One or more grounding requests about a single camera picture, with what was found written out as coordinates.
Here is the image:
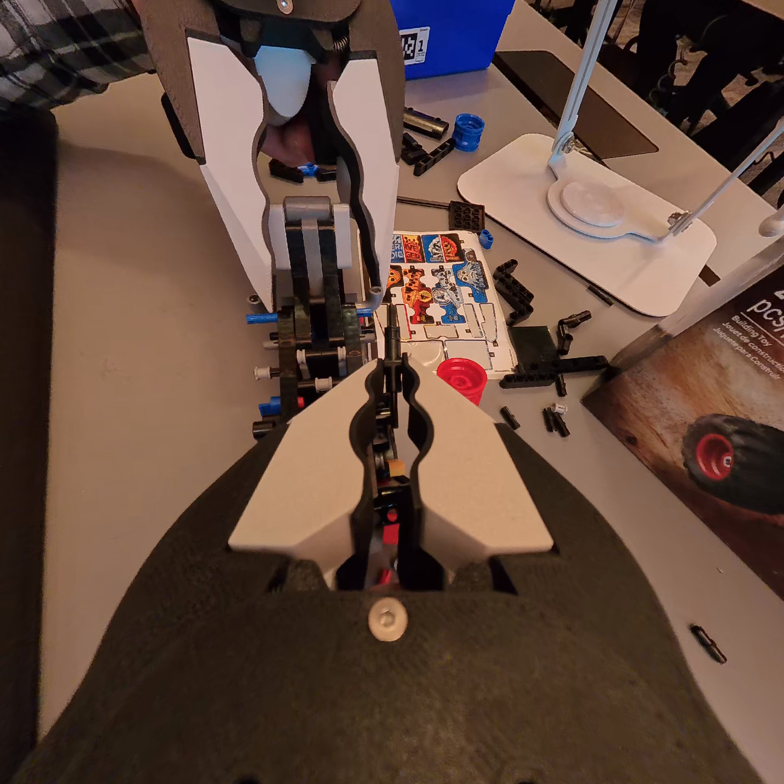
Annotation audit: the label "black axle piece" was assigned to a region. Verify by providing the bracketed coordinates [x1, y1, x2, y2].
[380, 322, 408, 431]

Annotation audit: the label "blue tagged storage bin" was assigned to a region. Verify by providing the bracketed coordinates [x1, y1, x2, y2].
[388, 0, 518, 82]

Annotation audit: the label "black toy set box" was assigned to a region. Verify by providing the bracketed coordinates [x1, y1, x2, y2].
[579, 262, 784, 605]

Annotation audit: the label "black angled toy panel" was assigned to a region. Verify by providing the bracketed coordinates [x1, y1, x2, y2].
[498, 323, 611, 397]

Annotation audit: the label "black long toy beam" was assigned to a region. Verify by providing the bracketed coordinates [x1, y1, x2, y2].
[412, 138, 458, 178]

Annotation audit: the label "toy car chassis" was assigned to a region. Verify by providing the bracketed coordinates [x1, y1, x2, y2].
[245, 195, 431, 590]

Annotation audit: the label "black square grid plate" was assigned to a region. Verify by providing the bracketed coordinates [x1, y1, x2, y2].
[447, 200, 488, 234]

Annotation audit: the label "grey desk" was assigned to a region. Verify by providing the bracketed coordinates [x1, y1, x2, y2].
[37, 0, 784, 784]

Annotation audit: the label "red toy wheel hub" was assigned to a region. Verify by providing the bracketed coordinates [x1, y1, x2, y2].
[435, 357, 490, 408]

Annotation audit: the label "small dark pins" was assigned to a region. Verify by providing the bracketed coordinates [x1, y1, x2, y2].
[689, 622, 729, 666]

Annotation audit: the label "black curved toy panel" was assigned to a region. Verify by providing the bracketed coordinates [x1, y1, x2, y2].
[401, 106, 455, 140]

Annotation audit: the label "colourful sticker sheet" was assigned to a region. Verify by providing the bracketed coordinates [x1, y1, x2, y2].
[372, 230, 515, 376]

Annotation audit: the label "black toy connector piece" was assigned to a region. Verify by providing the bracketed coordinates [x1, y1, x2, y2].
[555, 309, 594, 357]

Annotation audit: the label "blue toy wheel hub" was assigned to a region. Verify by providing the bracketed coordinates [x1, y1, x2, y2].
[451, 112, 487, 152]

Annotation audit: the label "person's left forearm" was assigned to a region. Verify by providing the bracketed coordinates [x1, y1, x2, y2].
[0, 0, 155, 112]

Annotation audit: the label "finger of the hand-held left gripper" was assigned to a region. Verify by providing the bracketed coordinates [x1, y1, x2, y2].
[327, 55, 403, 290]
[185, 37, 276, 313]

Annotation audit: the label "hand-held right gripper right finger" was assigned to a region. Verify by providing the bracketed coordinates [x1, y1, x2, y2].
[404, 357, 556, 590]

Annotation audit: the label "black perforated pad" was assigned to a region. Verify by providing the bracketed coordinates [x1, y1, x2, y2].
[0, 103, 60, 766]

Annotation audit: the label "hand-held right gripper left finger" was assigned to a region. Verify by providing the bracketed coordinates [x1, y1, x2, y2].
[227, 359, 379, 590]

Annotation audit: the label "dark desk cover panel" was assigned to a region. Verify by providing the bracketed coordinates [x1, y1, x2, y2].
[492, 49, 660, 163]

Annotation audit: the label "white book stand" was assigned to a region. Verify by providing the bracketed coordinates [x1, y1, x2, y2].
[546, 0, 784, 244]

